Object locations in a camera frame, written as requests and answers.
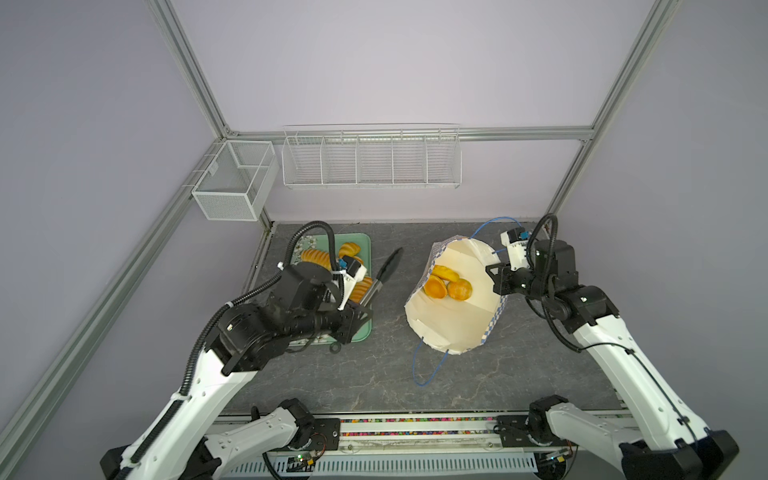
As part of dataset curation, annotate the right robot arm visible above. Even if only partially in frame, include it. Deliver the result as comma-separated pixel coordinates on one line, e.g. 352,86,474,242
485,213,740,479

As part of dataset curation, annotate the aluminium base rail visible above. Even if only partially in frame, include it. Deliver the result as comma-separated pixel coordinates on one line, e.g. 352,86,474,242
181,409,640,479

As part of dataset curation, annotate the checkered paper bag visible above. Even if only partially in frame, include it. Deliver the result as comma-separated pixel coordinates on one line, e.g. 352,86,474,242
404,217,505,387

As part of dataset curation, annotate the round fake bread roll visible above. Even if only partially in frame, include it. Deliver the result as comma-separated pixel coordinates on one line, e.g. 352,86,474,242
423,275,448,299

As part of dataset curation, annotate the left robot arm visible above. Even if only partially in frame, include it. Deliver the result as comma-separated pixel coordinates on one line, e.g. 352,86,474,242
100,220,367,479

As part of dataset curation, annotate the green floral tray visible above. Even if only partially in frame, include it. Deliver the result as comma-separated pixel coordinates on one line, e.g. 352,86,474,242
261,224,373,349

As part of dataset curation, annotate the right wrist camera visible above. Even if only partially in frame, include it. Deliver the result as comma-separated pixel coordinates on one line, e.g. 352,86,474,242
500,226,529,271

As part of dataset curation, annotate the long white wire basket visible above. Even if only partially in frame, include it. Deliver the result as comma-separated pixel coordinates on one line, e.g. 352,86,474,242
282,124,463,189

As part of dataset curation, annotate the small white mesh basket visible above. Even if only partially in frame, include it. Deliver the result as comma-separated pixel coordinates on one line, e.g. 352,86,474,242
192,140,279,222

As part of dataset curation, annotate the oval fake bread roll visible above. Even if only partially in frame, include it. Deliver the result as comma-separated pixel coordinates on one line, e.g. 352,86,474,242
432,265,461,282

